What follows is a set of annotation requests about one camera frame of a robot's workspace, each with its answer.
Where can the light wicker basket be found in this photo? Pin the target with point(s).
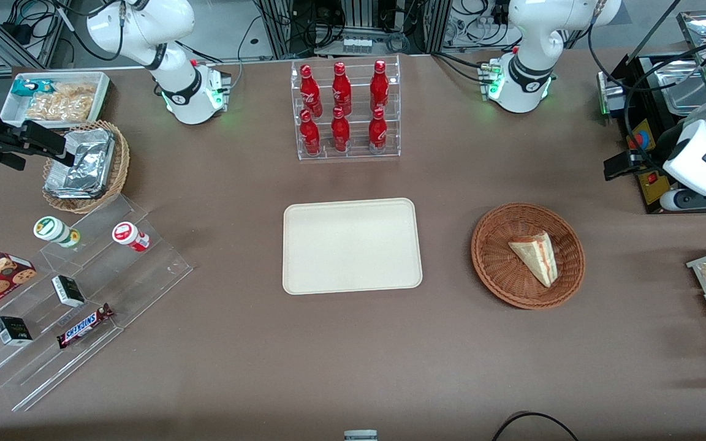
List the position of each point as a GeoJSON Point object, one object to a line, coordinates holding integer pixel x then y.
{"type": "Point", "coordinates": [121, 159]}

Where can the black machine with yellow panel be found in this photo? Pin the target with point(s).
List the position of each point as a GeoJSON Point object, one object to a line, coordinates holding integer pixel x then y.
{"type": "Point", "coordinates": [650, 131]}

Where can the clear acrylic stepped stand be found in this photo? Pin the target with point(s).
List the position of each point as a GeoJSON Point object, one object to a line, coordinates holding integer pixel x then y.
{"type": "Point", "coordinates": [126, 282]}

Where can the white power strip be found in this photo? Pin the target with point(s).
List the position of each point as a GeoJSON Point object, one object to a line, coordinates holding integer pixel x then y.
{"type": "Point", "coordinates": [357, 45]}

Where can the cream plastic tray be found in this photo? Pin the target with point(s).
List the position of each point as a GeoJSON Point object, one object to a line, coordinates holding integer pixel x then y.
{"type": "Point", "coordinates": [352, 246]}

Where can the red soda bottle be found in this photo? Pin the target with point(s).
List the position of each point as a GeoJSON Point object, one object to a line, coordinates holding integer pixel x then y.
{"type": "Point", "coordinates": [310, 89]}
{"type": "Point", "coordinates": [341, 89]}
{"type": "Point", "coordinates": [310, 135]}
{"type": "Point", "coordinates": [340, 131]}
{"type": "Point", "coordinates": [379, 86]}
{"type": "Point", "coordinates": [377, 131]}

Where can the clear bag of chips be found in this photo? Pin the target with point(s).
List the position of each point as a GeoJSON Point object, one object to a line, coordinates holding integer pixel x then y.
{"type": "Point", "coordinates": [65, 104]}

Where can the small black box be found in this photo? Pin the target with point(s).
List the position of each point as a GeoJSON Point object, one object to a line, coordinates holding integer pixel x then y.
{"type": "Point", "coordinates": [68, 291]}
{"type": "Point", "coordinates": [13, 331]}

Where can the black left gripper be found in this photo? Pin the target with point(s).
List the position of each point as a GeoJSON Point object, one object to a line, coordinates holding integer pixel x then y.
{"type": "Point", "coordinates": [660, 146]}

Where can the teal snack packet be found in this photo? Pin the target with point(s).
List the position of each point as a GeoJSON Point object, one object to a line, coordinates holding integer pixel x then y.
{"type": "Point", "coordinates": [25, 87]}

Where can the silver foil packets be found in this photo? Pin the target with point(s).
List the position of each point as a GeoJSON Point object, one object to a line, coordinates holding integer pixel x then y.
{"type": "Point", "coordinates": [83, 165]}

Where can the triangle sandwich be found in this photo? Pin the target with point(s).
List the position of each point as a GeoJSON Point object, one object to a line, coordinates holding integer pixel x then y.
{"type": "Point", "coordinates": [537, 254]}

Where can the clear acrylic bottle rack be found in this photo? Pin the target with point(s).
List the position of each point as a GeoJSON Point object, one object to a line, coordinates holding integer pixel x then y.
{"type": "Point", "coordinates": [353, 154]}

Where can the red lid cup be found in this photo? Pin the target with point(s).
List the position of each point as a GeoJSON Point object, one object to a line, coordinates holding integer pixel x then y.
{"type": "Point", "coordinates": [127, 235]}

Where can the small grey device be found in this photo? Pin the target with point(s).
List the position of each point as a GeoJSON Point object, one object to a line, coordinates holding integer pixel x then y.
{"type": "Point", "coordinates": [360, 435]}

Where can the green lid cup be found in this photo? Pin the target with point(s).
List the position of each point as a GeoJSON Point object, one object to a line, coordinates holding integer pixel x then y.
{"type": "Point", "coordinates": [53, 229]}

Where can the white rectangular bin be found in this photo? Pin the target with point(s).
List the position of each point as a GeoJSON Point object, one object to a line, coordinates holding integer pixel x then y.
{"type": "Point", "coordinates": [13, 110]}

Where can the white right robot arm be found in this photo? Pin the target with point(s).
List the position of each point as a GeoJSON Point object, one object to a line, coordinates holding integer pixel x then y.
{"type": "Point", "coordinates": [144, 24]}

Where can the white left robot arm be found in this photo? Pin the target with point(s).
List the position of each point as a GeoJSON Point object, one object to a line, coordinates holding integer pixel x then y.
{"type": "Point", "coordinates": [531, 37]}

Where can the Snickers chocolate bar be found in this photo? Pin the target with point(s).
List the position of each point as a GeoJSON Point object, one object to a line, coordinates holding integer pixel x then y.
{"type": "Point", "coordinates": [83, 326]}

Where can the brown wicker basket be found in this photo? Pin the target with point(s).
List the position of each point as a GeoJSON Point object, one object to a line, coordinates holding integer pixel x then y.
{"type": "Point", "coordinates": [500, 269]}

